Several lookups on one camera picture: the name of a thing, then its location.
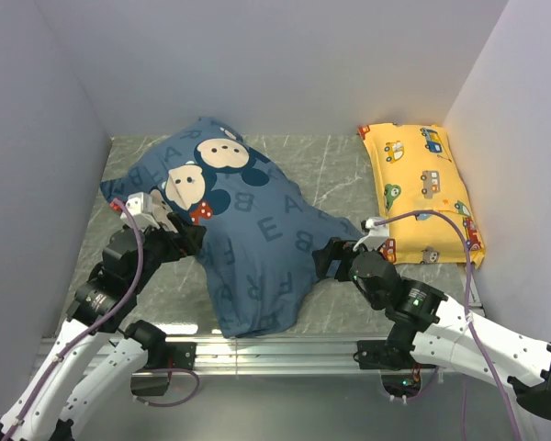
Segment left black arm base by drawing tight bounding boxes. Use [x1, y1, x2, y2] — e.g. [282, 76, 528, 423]
[130, 341, 197, 397]

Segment yellow car print pillow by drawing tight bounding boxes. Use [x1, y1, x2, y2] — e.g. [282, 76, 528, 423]
[357, 123, 486, 266]

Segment aluminium mounting rail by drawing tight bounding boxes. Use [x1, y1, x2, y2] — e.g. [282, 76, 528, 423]
[166, 334, 381, 376]

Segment blue cartoon print pillowcase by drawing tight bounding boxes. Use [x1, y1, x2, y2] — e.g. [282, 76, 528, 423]
[100, 118, 360, 337]

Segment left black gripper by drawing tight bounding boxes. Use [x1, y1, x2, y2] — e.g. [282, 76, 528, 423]
[129, 209, 206, 292]

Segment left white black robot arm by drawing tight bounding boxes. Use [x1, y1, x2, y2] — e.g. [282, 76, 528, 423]
[0, 215, 206, 440]

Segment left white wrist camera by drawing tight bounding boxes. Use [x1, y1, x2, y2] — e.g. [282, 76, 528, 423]
[124, 192, 172, 232]

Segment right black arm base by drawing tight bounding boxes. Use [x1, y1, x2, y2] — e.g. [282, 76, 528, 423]
[350, 339, 433, 401]

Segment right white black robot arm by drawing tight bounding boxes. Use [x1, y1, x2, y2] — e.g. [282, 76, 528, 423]
[312, 238, 551, 421]

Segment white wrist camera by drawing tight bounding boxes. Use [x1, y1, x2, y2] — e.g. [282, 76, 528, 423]
[124, 192, 172, 232]
[353, 217, 389, 251]

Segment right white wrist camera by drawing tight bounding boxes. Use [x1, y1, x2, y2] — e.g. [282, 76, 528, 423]
[353, 217, 389, 251]

